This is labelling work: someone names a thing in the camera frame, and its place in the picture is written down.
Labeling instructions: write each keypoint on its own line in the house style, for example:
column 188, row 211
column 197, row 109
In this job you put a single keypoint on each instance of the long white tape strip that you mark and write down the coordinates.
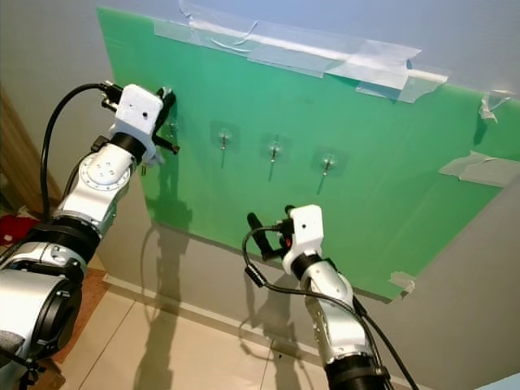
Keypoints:
column 309, row 45

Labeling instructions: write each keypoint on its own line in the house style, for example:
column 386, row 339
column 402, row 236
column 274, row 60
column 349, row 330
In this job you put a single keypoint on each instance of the small clear tape piece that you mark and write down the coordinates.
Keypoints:
column 402, row 283

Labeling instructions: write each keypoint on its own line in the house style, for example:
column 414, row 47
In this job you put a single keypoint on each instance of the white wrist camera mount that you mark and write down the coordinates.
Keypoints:
column 138, row 110
column 305, row 231

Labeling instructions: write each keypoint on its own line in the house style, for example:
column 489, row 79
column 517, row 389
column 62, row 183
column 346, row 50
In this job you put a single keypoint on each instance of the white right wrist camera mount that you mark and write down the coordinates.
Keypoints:
column 305, row 231

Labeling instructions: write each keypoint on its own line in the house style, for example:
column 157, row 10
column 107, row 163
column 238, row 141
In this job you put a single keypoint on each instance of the red cloth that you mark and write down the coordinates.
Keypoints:
column 16, row 229

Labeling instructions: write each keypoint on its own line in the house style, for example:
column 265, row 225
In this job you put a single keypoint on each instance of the clear packing tape strip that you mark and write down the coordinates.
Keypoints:
column 227, row 45
column 378, row 69

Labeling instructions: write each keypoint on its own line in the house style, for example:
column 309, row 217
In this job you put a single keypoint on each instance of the white tape patch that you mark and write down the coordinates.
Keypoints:
column 483, row 169

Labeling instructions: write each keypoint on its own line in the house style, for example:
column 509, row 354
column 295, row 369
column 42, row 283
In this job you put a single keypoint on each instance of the crumpled white tape piece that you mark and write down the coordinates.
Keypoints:
column 491, row 106

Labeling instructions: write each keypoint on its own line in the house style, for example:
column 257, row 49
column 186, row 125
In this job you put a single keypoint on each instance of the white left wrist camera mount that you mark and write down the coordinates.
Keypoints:
column 138, row 110

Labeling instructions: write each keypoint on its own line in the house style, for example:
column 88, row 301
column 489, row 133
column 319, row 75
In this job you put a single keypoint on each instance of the light wooden door panel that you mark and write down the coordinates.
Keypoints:
column 20, row 162

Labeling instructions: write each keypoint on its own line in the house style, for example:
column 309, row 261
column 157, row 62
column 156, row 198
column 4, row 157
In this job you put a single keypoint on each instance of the brown floor mat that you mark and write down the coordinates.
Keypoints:
column 85, row 313

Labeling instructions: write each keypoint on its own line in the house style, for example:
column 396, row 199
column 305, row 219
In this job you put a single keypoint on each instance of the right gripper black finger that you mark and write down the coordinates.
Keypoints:
column 256, row 225
column 290, row 213

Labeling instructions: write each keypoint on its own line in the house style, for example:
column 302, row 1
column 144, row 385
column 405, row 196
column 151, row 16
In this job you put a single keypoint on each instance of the clear adhesive metal hook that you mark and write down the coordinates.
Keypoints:
column 223, row 140
column 274, row 150
column 327, row 165
column 173, row 134

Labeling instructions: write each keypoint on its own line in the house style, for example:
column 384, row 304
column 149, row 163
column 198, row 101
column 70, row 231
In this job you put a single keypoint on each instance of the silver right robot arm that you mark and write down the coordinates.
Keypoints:
column 333, row 301

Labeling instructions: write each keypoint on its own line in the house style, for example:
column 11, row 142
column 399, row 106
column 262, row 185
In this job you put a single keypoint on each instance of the green board with hooks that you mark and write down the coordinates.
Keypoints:
column 374, row 203

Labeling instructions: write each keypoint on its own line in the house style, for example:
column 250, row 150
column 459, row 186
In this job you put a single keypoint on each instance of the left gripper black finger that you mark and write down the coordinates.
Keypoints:
column 167, row 96
column 166, row 147

